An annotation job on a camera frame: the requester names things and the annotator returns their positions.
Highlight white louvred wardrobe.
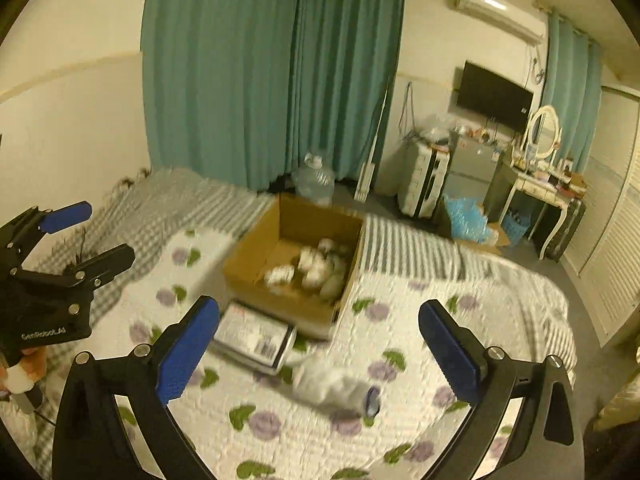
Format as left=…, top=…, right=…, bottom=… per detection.
left=560, top=85, right=640, bottom=347

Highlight black hanging cable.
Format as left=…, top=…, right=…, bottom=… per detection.
left=397, top=82, right=419, bottom=137

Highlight single white sock roll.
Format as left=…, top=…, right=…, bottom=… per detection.
left=292, top=355, right=384, bottom=417

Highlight blue plastic basket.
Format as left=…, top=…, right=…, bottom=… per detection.
left=502, top=210, right=532, bottom=247

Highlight blue plastic bag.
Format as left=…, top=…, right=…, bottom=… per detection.
left=442, top=195, right=494, bottom=244

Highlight beige cloth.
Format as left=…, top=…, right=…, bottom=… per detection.
left=592, top=380, right=640, bottom=437

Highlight grey checkered bed sheet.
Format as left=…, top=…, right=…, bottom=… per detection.
left=0, top=167, right=579, bottom=480

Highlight white oval mirror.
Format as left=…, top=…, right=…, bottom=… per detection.
left=525, top=105, right=560, bottom=159

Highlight orange white plush toy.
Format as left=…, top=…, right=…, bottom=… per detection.
left=0, top=345, right=49, bottom=413

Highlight pile of white socks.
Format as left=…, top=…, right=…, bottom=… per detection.
left=264, top=237, right=351, bottom=304

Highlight white suitcase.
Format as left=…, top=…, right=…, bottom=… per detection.
left=397, top=140, right=451, bottom=220

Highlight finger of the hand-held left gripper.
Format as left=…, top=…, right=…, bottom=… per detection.
left=0, top=201, right=93, bottom=274
left=27, top=243, right=136, bottom=291

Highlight white floral quilt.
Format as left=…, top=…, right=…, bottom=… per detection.
left=90, top=227, right=576, bottom=480

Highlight clear water jug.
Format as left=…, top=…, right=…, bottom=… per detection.
left=291, top=152, right=335, bottom=209

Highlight black suitcase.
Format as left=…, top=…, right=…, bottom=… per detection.
left=540, top=197, right=586, bottom=262

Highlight grey flat package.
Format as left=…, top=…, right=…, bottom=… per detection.
left=212, top=300, right=297, bottom=376

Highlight clear plastic bags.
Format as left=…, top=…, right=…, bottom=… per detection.
left=417, top=115, right=459, bottom=144

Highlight black wall television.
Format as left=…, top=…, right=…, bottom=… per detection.
left=456, top=60, right=535, bottom=134

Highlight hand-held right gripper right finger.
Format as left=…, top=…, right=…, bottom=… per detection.
left=418, top=299, right=587, bottom=480

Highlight grey mini fridge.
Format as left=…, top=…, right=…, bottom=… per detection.
left=445, top=132, right=504, bottom=202

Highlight white air conditioner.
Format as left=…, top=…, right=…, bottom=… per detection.
left=454, top=0, right=547, bottom=45

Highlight narrow teal curtain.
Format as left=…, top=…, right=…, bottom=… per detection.
left=540, top=7, right=604, bottom=171

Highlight wide teal curtain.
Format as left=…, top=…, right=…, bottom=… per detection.
left=141, top=0, right=407, bottom=194

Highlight white dressing table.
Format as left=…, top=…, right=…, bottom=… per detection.
left=500, top=157, right=587, bottom=257

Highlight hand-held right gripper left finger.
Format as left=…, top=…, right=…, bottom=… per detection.
left=51, top=295, right=221, bottom=480

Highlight brown cardboard box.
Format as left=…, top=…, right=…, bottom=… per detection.
left=221, top=192, right=367, bottom=344

